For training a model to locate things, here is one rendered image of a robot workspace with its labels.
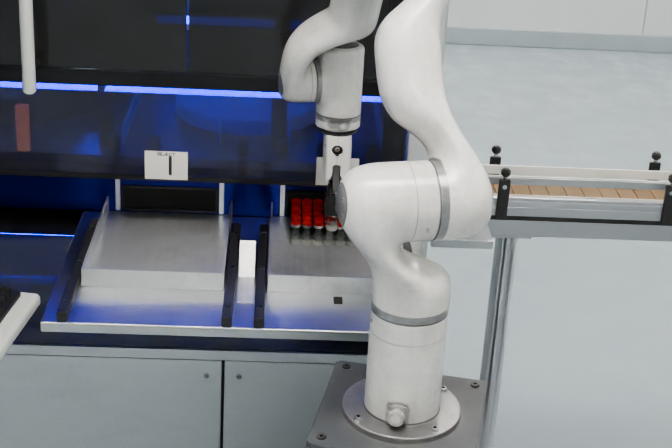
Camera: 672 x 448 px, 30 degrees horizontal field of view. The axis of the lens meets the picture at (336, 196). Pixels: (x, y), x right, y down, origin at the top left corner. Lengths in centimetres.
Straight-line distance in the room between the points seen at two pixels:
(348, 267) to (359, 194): 64
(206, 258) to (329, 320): 33
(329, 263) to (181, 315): 35
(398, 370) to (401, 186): 30
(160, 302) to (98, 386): 52
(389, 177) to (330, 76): 51
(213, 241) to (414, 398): 71
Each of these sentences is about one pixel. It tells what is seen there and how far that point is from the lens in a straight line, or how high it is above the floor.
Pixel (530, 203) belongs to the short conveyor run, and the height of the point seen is 92.
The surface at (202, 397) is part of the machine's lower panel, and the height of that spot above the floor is 49.
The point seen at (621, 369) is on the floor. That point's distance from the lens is 400.
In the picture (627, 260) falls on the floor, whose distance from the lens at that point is 473.
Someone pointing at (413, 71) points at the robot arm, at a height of 141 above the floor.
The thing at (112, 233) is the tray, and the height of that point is 88.
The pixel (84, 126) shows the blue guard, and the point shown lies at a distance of 250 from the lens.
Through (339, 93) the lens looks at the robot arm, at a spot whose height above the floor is 124.
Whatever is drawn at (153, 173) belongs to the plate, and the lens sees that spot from 252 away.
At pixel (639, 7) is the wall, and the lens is 741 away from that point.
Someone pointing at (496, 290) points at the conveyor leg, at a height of 69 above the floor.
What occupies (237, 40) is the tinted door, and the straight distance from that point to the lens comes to 243.
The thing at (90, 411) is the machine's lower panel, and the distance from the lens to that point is 280.
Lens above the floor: 195
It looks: 23 degrees down
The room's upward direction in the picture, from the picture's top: 3 degrees clockwise
